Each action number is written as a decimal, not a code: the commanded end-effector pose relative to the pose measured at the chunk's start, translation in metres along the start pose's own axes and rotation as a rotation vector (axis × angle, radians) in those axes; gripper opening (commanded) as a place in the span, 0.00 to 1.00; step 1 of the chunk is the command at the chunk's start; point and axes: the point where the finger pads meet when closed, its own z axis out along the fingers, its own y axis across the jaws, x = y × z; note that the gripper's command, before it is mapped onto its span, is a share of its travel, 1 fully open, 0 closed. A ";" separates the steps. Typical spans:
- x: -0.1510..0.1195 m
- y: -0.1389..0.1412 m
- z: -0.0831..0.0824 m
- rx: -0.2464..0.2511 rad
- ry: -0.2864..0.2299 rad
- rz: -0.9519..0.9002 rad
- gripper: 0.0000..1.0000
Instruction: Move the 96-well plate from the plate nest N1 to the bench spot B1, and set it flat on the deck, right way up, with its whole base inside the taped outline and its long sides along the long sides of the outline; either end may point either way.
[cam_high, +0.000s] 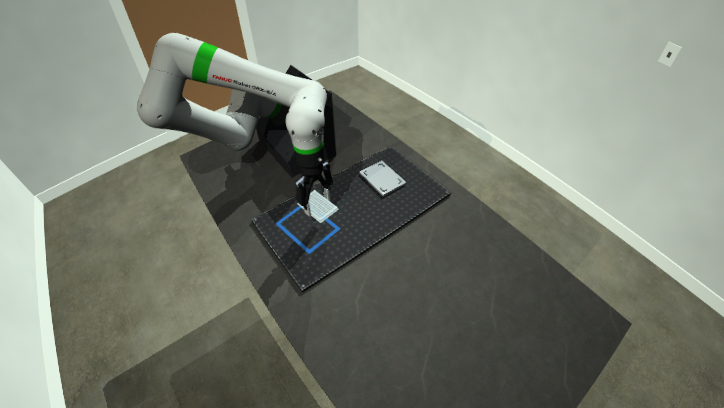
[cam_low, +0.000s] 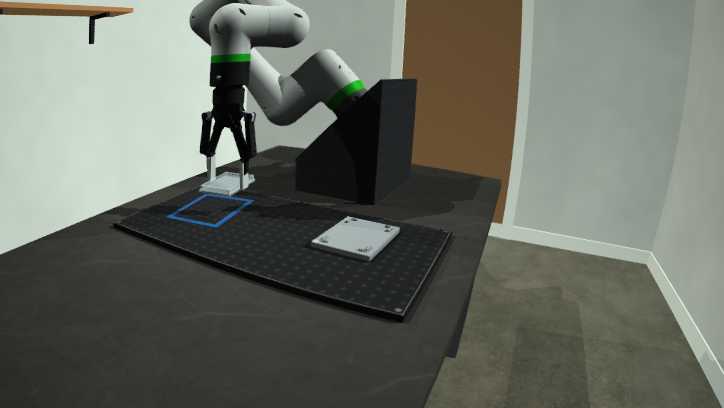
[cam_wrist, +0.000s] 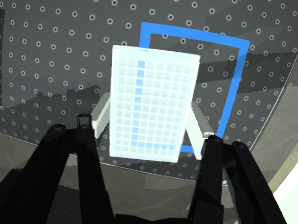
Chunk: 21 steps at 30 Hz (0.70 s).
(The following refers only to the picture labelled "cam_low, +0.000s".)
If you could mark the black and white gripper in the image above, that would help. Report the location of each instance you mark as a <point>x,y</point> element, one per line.
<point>228,116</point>

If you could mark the blue tape outline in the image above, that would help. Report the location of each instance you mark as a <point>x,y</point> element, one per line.
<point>207,224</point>

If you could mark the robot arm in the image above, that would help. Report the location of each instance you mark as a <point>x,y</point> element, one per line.
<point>236,28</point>

